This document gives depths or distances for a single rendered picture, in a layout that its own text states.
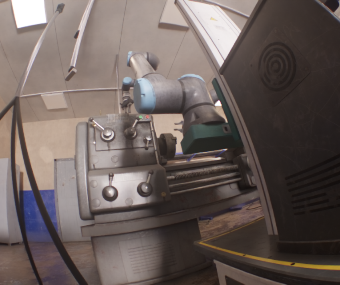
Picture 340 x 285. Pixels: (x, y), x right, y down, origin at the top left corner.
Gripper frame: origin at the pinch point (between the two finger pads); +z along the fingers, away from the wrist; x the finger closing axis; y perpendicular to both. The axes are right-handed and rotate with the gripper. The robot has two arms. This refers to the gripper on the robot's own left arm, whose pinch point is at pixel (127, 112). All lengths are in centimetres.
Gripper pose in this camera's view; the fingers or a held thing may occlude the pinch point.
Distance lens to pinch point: 174.9
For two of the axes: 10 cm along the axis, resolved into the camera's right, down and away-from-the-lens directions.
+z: 2.0, 9.1, -3.7
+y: -6.1, -1.8, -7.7
